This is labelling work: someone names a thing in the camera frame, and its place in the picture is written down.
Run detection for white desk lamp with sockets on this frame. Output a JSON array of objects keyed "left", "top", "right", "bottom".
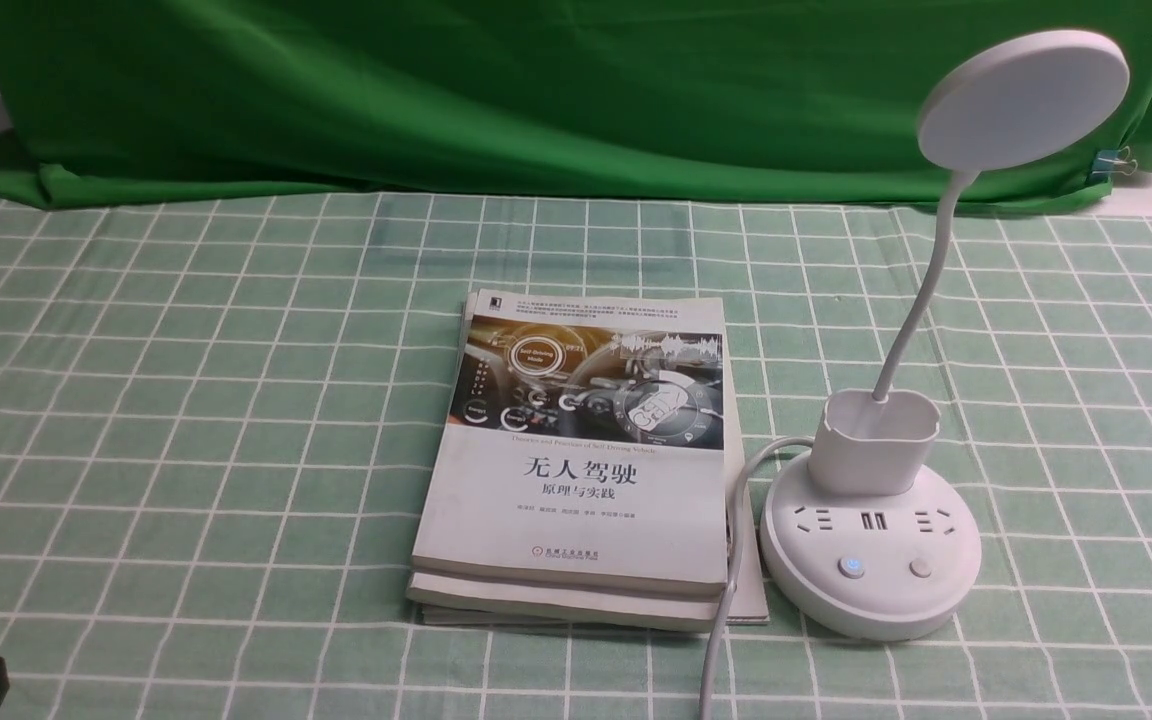
[{"left": 759, "top": 29, "right": 1130, "bottom": 642}]

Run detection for top white self-driving book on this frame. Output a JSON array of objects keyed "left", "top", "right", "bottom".
[{"left": 411, "top": 290, "right": 729, "bottom": 599}]

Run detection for bottom white book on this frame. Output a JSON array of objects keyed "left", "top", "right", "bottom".
[{"left": 406, "top": 296, "right": 770, "bottom": 634}]

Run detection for green backdrop cloth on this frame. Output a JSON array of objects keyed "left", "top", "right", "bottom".
[{"left": 0, "top": 1, "right": 1152, "bottom": 211}]

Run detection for blue binder clip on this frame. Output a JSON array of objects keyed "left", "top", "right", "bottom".
[{"left": 1087, "top": 146, "right": 1138, "bottom": 184}]

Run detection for white lamp power cable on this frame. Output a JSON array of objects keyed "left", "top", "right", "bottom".
[{"left": 698, "top": 434, "right": 817, "bottom": 720}]

